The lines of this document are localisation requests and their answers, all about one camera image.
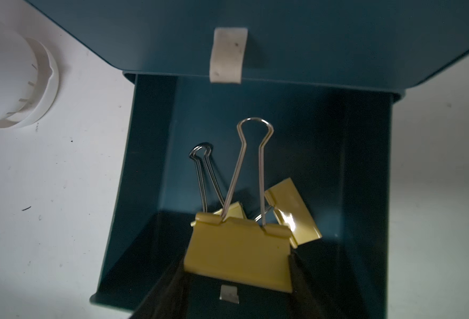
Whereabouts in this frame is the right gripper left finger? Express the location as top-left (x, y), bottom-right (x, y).
top-left (130, 256), bottom-right (191, 319)

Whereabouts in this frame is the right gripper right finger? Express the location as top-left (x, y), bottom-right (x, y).
top-left (288, 253), bottom-right (338, 318)

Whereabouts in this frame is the teal bottom drawer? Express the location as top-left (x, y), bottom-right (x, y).
top-left (90, 74), bottom-right (396, 318)

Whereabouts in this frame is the teal drawer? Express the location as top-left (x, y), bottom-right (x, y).
top-left (90, 74), bottom-right (396, 318)
top-left (33, 1), bottom-right (469, 92)

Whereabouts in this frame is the yellow binder clip small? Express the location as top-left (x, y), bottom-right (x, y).
top-left (189, 142), bottom-right (225, 213)

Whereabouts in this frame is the white utensil cup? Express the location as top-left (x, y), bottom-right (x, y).
top-left (0, 22), bottom-right (59, 129)

